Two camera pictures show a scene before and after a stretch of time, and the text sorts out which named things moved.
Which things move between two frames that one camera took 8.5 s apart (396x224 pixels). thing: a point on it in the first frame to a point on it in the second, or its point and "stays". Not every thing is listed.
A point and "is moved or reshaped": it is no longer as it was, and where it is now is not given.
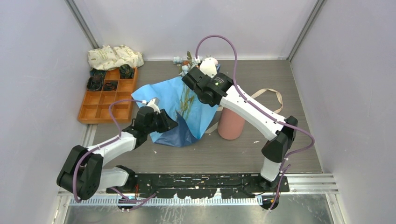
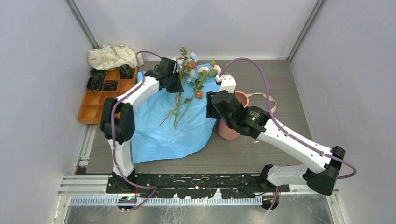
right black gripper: x=210 y=78 to x=211 y=111
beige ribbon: x=253 y=97 to x=248 y=94
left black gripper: x=167 y=122 to x=178 y=88
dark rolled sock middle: x=110 y=86 stays
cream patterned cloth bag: x=107 y=58 stays
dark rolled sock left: x=95 y=82 stays
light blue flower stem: x=186 y=99 to x=186 y=65
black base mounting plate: x=235 y=185 stays
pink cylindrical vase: x=230 y=125 stays
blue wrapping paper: x=194 y=116 is moved or reshaped
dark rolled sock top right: x=126 y=72 stays
